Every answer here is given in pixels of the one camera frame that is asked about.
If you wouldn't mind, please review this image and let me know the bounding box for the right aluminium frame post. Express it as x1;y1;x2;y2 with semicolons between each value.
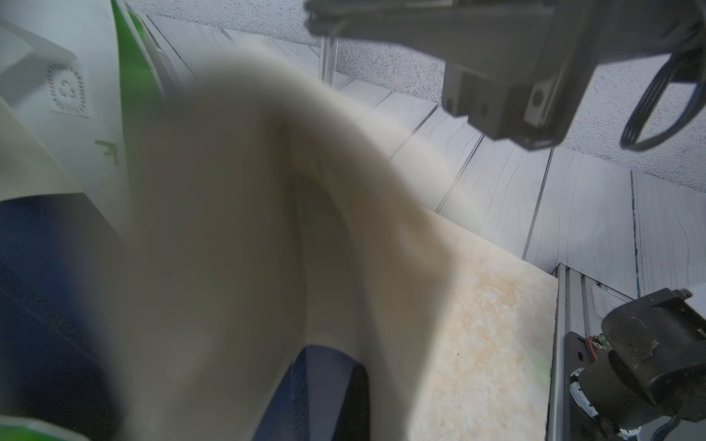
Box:
318;37;338;86

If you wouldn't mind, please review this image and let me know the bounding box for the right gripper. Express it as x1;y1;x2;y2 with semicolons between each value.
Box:
304;0;705;152

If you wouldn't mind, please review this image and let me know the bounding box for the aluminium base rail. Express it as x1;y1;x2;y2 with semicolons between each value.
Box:
546;264;632;440

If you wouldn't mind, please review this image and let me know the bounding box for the blue beige takeout bag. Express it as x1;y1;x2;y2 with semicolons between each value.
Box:
1;36;455;440

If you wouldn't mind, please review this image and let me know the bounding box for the green white bag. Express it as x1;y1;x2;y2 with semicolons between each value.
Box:
1;1;171;237

